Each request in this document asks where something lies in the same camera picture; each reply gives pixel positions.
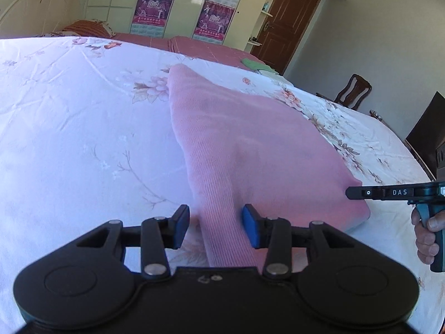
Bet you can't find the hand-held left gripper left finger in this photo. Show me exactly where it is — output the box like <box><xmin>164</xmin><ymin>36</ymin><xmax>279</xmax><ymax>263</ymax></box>
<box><xmin>76</xmin><ymin>205</ymin><xmax>191</xmax><ymax>282</ymax></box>

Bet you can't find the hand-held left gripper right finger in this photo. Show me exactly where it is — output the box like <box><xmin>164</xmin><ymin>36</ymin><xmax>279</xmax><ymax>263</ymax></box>
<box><xmin>242</xmin><ymin>204</ymin><xmax>355</xmax><ymax>282</ymax></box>

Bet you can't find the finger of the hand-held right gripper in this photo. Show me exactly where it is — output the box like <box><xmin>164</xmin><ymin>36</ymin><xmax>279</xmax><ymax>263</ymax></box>
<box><xmin>345</xmin><ymin>186</ymin><xmax>385</xmax><ymax>201</ymax></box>

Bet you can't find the pink knit sweater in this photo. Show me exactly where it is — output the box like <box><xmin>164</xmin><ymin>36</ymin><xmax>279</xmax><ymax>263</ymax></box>
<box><xmin>167</xmin><ymin>63</ymin><xmax>371</xmax><ymax>275</ymax></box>

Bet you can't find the person's right hand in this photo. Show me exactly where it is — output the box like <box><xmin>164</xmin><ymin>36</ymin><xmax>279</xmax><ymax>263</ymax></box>
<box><xmin>411</xmin><ymin>207</ymin><xmax>445</xmax><ymax>267</ymax></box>

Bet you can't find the dark flat screen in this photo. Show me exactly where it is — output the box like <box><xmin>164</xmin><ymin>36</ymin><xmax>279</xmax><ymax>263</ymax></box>
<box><xmin>405</xmin><ymin>91</ymin><xmax>445</xmax><ymax>182</ymax></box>

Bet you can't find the dark wooden furniture edge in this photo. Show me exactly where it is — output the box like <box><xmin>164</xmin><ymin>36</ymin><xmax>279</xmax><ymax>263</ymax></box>
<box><xmin>369</xmin><ymin>110</ymin><xmax>395</xmax><ymax>131</ymax></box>

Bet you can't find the brown wooden chair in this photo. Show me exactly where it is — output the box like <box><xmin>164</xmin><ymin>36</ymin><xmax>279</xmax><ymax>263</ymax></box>
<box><xmin>316</xmin><ymin>74</ymin><xmax>373</xmax><ymax>112</ymax></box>

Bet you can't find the white floral bed sheet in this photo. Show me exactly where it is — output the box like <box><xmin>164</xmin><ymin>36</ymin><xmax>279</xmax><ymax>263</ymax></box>
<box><xmin>0</xmin><ymin>36</ymin><xmax>445</xmax><ymax>334</ymax></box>

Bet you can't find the folded green cloth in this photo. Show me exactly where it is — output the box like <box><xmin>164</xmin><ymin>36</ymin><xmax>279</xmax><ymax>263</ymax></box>
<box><xmin>242</xmin><ymin>58</ymin><xmax>276</xmax><ymax>72</ymax></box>

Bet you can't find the pink bed cover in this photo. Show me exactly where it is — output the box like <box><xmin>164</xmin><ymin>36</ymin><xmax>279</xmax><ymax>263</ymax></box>
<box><xmin>110</xmin><ymin>32</ymin><xmax>268</xmax><ymax>72</ymax></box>

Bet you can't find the brown wooden door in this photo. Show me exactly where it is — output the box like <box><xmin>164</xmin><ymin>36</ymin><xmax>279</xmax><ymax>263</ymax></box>
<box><xmin>249</xmin><ymin>0</ymin><xmax>325</xmax><ymax>76</ymax></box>

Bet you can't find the cream corner shelf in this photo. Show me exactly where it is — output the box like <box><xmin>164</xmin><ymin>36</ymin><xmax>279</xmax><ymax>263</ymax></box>
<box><xmin>246</xmin><ymin>0</ymin><xmax>286</xmax><ymax>47</ymax></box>

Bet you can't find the orange pillow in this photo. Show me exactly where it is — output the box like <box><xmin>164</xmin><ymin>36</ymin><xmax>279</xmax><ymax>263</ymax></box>
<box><xmin>62</xmin><ymin>19</ymin><xmax>118</xmax><ymax>39</ymax></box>

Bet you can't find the cream arched headboard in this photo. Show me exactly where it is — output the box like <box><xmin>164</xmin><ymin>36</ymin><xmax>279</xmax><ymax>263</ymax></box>
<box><xmin>0</xmin><ymin>0</ymin><xmax>92</xmax><ymax>39</ymax></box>

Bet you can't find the pink wall poster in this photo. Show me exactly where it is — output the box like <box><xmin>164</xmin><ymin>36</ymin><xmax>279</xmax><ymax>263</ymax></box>
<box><xmin>192</xmin><ymin>0</ymin><xmax>236</xmax><ymax>45</ymax></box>
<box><xmin>130</xmin><ymin>0</ymin><xmax>176</xmax><ymax>38</ymax></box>

